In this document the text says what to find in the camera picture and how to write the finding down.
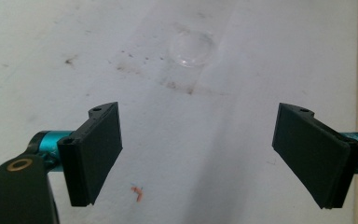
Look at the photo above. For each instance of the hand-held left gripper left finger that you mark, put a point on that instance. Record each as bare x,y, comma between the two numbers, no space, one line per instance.
90,155

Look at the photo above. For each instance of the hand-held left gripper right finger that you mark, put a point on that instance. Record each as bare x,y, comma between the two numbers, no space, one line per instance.
313,155

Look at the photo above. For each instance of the single clear plastic cup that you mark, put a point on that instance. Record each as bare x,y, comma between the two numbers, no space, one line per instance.
191,49

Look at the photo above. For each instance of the small orange scrap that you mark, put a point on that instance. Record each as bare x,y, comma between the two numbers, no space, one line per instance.
138,193

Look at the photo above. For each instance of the white foam mat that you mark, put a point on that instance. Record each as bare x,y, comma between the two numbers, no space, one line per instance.
199,149

